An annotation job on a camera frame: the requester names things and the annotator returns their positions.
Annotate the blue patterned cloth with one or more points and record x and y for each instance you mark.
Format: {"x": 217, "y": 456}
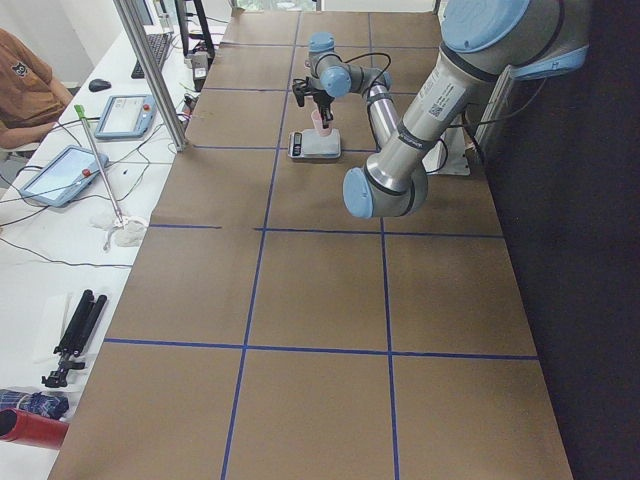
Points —
{"x": 48, "y": 406}

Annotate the aluminium frame post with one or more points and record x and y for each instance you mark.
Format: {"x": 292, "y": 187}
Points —
{"x": 153, "y": 75}

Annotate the person in orange shirt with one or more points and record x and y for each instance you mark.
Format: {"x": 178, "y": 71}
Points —
{"x": 32, "y": 98}

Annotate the grey digital kitchen scale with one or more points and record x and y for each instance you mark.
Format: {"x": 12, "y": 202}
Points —
{"x": 308, "y": 144}

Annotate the long reacher grabber stick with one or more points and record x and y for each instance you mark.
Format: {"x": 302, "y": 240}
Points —
{"x": 100, "y": 165}

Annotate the blue teach pendant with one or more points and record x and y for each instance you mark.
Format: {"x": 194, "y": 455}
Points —
{"x": 63, "y": 178}
{"x": 126, "y": 117}

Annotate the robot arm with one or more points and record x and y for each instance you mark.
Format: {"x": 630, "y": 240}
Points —
{"x": 480, "y": 39}

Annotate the black folded tripod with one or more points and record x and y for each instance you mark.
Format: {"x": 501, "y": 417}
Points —
{"x": 75, "y": 338}

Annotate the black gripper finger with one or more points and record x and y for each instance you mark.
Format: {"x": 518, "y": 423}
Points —
{"x": 326, "y": 117}

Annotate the pink plastic cup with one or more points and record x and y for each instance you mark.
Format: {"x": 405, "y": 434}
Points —
{"x": 319, "y": 127}

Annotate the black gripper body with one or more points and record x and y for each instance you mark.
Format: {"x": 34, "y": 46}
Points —
{"x": 322, "y": 102}

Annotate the black keyboard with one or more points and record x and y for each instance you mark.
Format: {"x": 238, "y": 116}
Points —
{"x": 159, "y": 45}

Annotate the red cylinder bottle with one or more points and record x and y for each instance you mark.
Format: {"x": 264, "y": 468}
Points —
{"x": 25, "y": 428}

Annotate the crumpled white cloth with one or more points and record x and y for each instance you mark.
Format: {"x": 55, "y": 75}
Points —
{"x": 128, "y": 232}

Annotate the black computer mouse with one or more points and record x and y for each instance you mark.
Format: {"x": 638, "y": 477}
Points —
{"x": 97, "y": 85}

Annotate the near blue teach pendant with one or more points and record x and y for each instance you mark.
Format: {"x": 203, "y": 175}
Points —
{"x": 63, "y": 178}

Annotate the far blue teach pendant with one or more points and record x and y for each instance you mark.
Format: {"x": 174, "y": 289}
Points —
{"x": 126, "y": 117}

